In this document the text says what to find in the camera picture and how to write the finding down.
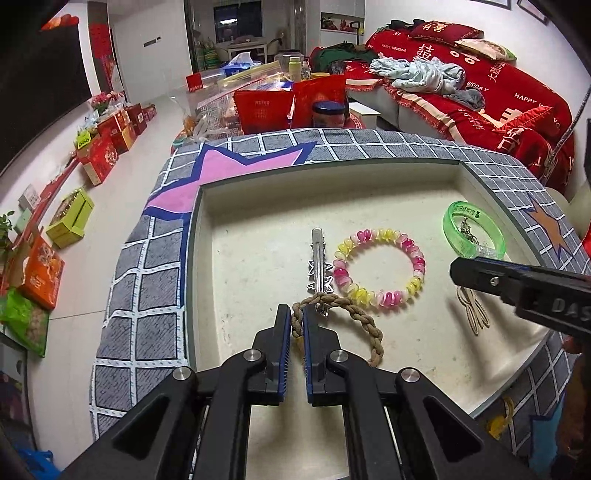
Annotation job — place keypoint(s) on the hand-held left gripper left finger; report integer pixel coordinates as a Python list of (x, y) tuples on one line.
[(284, 344)]

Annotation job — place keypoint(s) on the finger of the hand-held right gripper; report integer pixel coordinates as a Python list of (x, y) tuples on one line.
[(480, 274)]

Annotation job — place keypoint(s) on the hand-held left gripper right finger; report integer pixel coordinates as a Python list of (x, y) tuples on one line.
[(308, 344)]

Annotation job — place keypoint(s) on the green translucent bangle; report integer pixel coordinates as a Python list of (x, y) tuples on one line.
[(455, 235)]

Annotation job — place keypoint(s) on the silver star hair clip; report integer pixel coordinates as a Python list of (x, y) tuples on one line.
[(318, 258)]

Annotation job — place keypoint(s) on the grey-green jewelry tray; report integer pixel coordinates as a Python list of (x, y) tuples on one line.
[(258, 258)]

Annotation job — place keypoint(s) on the grey checked star tablecloth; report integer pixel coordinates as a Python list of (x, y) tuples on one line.
[(138, 295)]

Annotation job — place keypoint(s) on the black tripod pole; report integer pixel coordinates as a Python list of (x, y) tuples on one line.
[(565, 134)]

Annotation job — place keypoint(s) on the red covered sofa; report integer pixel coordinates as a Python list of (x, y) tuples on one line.
[(508, 92)]

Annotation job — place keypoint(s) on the white low table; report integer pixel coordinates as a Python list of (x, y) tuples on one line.
[(364, 114)]

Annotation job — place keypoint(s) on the light blue blanket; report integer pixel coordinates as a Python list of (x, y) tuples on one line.
[(415, 74)]

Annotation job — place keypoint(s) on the blue lid jar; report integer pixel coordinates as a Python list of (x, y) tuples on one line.
[(328, 115)]

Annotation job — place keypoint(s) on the floral beige pillow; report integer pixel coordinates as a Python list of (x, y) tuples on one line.
[(487, 48)]

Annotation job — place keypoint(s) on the red gift bag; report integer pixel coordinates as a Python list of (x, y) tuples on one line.
[(318, 90), (263, 113)]

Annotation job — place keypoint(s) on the green open box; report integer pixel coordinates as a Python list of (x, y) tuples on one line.
[(69, 224)]

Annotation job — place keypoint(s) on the red embroidered pillow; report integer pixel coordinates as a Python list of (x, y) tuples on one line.
[(443, 30)]

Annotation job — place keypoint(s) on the orange patterned box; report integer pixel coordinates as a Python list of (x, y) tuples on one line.
[(41, 272)]

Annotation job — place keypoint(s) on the dark green clothes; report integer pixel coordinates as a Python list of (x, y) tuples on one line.
[(346, 55)]

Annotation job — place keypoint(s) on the red patterned gift box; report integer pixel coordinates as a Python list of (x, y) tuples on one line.
[(101, 161)]

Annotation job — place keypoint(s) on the green snack bag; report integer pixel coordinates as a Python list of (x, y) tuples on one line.
[(25, 323)]

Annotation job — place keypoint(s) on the dark red gift box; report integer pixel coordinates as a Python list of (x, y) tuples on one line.
[(141, 117)]

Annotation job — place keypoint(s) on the red brown gift box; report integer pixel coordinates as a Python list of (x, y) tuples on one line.
[(117, 131)]

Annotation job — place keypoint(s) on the blue bag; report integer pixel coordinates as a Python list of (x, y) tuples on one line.
[(39, 466)]

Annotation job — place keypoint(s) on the dark panel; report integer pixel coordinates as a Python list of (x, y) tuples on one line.
[(14, 392)]

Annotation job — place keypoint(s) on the small red sign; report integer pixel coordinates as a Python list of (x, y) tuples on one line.
[(194, 83)]

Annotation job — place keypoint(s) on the green bottle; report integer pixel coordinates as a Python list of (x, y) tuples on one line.
[(295, 67)]

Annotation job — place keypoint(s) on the red low shelf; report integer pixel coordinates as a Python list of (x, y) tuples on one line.
[(51, 189)]

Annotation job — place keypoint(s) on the blue tissue box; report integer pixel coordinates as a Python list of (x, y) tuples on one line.
[(238, 64)]

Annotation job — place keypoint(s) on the white dining table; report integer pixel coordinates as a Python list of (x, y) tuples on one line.
[(247, 48)]

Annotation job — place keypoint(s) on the pink flower bouquet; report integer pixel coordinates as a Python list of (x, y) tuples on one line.
[(107, 102)]

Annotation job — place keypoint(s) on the green potted plant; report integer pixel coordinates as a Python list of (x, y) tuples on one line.
[(5, 228)]

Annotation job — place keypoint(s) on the dark window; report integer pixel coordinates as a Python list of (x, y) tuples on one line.
[(238, 11)]

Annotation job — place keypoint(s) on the black flat television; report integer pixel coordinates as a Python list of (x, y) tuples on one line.
[(37, 92)]

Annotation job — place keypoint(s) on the row of red paper flowers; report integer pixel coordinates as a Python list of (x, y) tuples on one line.
[(60, 22)]

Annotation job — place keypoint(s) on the wall niche with decor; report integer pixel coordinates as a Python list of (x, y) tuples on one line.
[(342, 22)]

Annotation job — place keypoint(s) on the red wall decoration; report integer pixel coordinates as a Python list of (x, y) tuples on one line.
[(102, 50)]

